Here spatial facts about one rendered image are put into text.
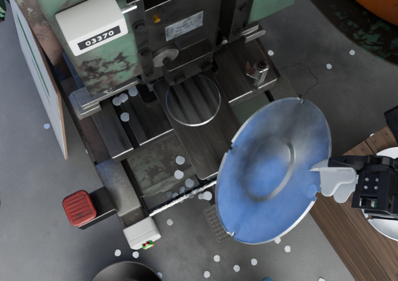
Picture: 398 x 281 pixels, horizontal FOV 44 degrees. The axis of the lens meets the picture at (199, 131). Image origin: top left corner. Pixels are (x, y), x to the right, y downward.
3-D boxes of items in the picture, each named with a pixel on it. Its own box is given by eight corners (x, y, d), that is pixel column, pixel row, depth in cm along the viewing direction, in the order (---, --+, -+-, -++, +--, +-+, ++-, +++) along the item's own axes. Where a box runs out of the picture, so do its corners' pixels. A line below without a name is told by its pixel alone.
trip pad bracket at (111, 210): (125, 216, 130) (115, 208, 111) (92, 233, 129) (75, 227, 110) (116, 195, 132) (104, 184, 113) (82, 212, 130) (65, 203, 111)
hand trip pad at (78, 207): (103, 219, 114) (98, 215, 106) (79, 230, 113) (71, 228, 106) (91, 191, 115) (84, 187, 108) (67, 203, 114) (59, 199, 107)
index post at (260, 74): (264, 81, 121) (270, 66, 112) (253, 86, 121) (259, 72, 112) (259, 72, 122) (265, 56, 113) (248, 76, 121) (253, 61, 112)
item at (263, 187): (199, 208, 105) (196, 207, 104) (262, 87, 105) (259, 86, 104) (278, 274, 80) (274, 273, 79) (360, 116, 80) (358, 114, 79)
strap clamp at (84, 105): (143, 90, 120) (140, 74, 110) (79, 120, 118) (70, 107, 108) (133, 69, 121) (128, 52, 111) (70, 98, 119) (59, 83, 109)
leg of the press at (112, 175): (163, 237, 180) (140, 213, 93) (134, 252, 178) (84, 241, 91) (64, 31, 200) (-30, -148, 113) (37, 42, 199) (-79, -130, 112)
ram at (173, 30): (226, 67, 102) (241, -9, 73) (160, 98, 100) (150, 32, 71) (189, 0, 106) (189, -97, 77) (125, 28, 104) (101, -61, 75)
